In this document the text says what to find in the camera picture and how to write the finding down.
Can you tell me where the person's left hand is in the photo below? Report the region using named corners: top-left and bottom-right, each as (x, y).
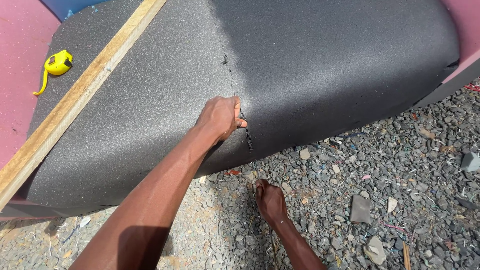
top-left (194, 95), bottom-right (248, 145)

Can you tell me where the person's right hand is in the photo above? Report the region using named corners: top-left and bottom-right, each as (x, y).
top-left (255, 179), bottom-right (289, 226)

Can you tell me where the dark grey foam sheet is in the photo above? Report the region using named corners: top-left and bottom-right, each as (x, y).
top-left (23, 0), bottom-right (460, 209)

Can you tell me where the flat grey foam scrap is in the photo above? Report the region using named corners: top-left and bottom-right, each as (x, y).
top-left (349, 194), bottom-right (372, 225)

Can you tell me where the pale flat stone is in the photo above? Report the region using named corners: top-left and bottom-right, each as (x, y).
top-left (363, 235), bottom-right (387, 266)

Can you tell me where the small wooden stick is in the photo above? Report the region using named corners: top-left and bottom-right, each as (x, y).
top-left (402, 241), bottom-right (412, 270)

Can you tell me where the long wooden plank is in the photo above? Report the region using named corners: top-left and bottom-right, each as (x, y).
top-left (0, 0), bottom-right (168, 211)

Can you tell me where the chunky grey foam scrap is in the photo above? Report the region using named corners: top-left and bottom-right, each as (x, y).
top-left (460, 151), bottom-right (480, 173)

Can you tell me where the yellow tape measure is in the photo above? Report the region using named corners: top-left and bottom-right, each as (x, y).
top-left (32, 50), bottom-right (74, 96)

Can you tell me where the blue foam piece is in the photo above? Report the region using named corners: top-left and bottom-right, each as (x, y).
top-left (40, 0), bottom-right (113, 22)

